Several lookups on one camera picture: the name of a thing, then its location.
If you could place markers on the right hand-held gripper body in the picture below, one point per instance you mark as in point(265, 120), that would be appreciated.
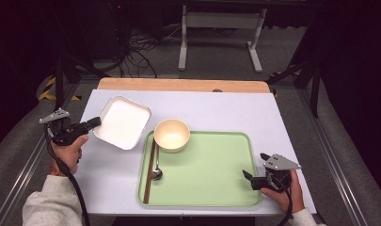
point(280, 163)

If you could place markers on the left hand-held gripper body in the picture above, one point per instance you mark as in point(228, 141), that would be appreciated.
point(64, 133)

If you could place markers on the white square plate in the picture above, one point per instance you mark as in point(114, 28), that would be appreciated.
point(123, 122)

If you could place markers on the green tray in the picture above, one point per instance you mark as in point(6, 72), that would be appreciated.
point(210, 175)

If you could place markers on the cream bowl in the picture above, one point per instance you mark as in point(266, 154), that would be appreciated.
point(172, 138)

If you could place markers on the metal spoon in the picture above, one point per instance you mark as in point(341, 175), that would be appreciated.
point(156, 173)

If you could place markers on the person's left hand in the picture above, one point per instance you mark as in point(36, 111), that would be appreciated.
point(69, 153)

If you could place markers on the person's right hand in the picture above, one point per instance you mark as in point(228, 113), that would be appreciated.
point(283, 199)

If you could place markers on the black metal stand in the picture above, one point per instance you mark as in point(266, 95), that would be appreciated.
point(315, 94)
point(59, 88)

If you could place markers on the wooden table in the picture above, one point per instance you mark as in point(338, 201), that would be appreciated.
point(178, 84)

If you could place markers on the white metal stand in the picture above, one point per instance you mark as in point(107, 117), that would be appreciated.
point(222, 20)

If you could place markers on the aluminium rail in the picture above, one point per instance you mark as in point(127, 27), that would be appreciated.
point(25, 169)
point(332, 163)

